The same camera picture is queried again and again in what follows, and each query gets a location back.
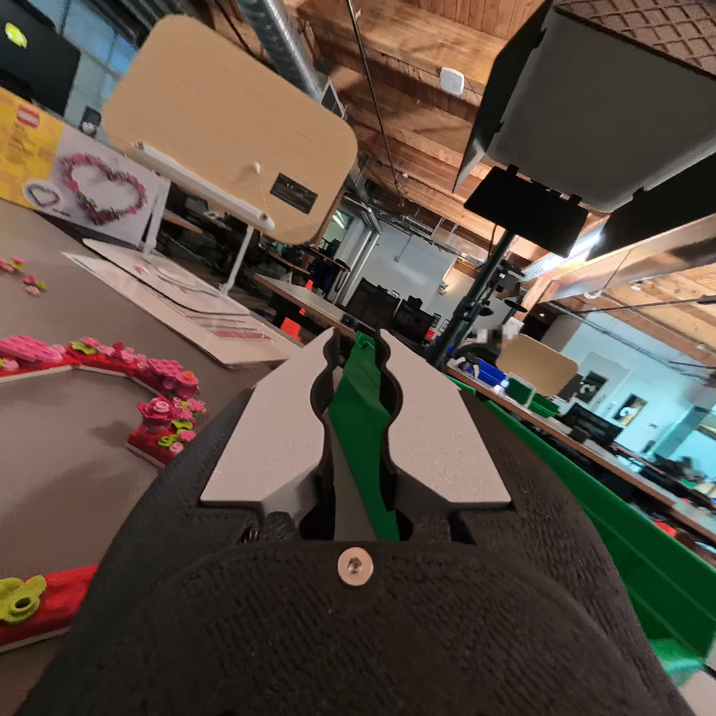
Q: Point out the yellow lego set box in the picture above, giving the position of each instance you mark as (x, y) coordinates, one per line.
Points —
(33, 151)

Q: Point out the black tripod stand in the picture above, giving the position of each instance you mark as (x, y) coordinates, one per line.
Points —
(475, 299)

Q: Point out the orange object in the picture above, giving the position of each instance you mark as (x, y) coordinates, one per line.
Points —
(289, 326)

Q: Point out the blue storage bins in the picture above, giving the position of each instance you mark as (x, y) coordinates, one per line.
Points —
(492, 376)

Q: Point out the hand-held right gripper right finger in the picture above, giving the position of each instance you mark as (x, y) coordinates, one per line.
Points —
(447, 447)

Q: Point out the light wooden table with white frame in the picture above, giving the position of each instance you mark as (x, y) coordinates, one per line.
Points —
(224, 112)

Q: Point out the white instruction booklet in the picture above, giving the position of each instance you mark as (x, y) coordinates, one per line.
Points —
(184, 313)

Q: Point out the grey black box on stand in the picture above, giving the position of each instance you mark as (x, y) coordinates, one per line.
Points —
(587, 123)

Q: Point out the white ceiling access point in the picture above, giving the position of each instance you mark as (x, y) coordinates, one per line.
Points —
(452, 81)

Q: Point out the red pink lego flower heart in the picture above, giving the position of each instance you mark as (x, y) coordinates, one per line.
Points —
(162, 375)

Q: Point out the small pink green lego flowers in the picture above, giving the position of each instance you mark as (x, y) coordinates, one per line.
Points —
(34, 284)
(12, 264)

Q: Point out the light wooden panel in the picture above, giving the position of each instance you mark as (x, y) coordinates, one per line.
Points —
(537, 363)

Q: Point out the green plastic bin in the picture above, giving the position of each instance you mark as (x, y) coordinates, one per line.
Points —
(643, 565)

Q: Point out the black ceiling rod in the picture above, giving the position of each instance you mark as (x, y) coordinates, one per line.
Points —
(375, 96)

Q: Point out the long wooden workbench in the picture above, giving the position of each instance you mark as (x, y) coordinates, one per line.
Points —
(615, 456)
(313, 302)

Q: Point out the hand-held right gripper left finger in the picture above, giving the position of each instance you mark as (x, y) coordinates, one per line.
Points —
(263, 442)

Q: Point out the small green storage bins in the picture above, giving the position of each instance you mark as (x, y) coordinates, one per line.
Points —
(531, 398)

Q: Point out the silver spiral ventilation duct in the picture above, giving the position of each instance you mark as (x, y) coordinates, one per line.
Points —
(279, 45)

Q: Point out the black monitor screen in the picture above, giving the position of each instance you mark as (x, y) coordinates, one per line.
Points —
(33, 67)

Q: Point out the black desktop monitor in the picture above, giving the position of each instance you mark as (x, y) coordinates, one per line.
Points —
(593, 425)

